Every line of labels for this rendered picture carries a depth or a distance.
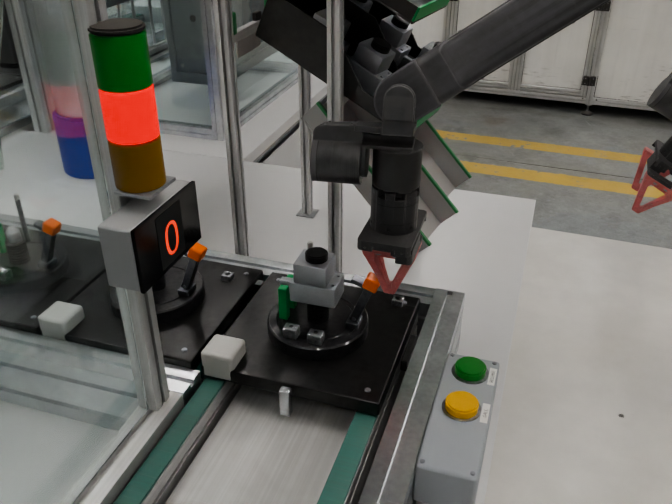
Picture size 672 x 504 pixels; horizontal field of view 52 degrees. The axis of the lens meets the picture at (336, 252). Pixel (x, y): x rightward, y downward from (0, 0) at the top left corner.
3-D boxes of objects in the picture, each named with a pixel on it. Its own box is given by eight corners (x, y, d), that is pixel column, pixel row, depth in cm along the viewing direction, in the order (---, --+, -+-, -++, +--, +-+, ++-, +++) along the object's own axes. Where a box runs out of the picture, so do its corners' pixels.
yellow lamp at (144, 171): (175, 176, 71) (169, 130, 68) (149, 196, 67) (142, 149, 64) (133, 170, 72) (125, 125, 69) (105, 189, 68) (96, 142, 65)
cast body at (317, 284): (344, 291, 95) (344, 247, 91) (334, 309, 91) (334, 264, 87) (287, 281, 97) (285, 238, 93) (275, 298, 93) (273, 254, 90)
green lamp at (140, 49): (163, 79, 66) (156, 26, 63) (134, 95, 61) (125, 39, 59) (117, 75, 67) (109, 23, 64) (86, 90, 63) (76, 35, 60)
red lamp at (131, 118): (169, 129, 68) (163, 80, 66) (142, 148, 64) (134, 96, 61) (125, 124, 69) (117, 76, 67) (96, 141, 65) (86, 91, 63)
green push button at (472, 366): (486, 370, 91) (488, 358, 90) (482, 390, 88) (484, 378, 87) (456, 364, 93) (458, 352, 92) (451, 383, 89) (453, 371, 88)
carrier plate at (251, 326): (419, 308, 104) (420, 296, 103) (378, 416, 84) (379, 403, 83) (272, 281, 110) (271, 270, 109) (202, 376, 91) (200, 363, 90)
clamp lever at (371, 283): (362, 317, 94) (383, 277, 90) (358, 325, 93) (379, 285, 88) (339, 305, 94) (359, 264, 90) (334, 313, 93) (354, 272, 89)
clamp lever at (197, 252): (195, 285, 101) (208, 247, 97) (188, 293, 99) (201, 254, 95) (174, 274, 101) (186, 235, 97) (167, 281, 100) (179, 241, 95)
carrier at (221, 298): (263, 280, 111) (259, 210, 104) (192, 374, 91) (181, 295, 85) (132, 256, 117) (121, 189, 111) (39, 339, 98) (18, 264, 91)
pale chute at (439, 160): (454, 188, 132) (472, 176, 129) (429, 216, 122) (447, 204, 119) (363, 71, 130) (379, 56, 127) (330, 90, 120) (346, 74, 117)
